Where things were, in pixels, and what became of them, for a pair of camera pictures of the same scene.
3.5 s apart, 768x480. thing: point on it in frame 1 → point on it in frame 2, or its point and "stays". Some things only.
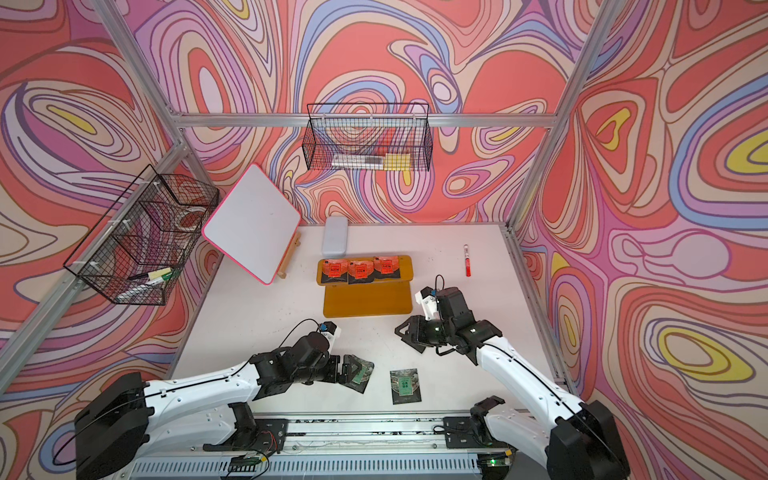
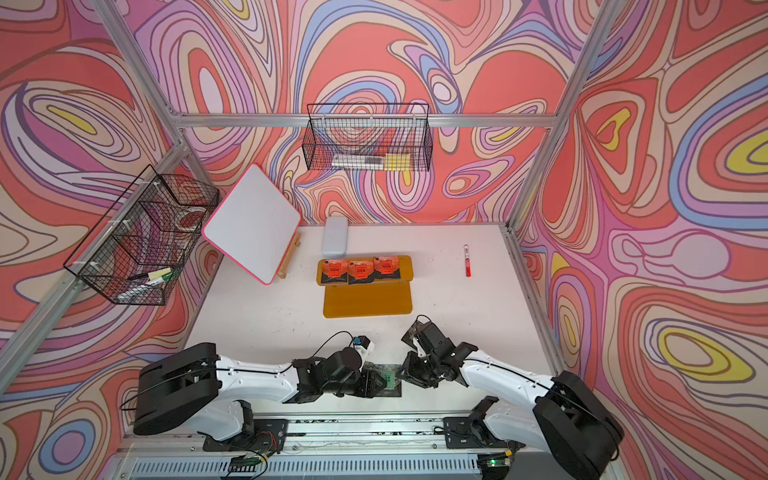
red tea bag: [334, 271] stays
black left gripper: [335, 376] → [371, 383]
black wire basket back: [373, 137] stays
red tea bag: [386, 267] stays
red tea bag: [360, 272] stays
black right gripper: [416, 334] → [411, 374]
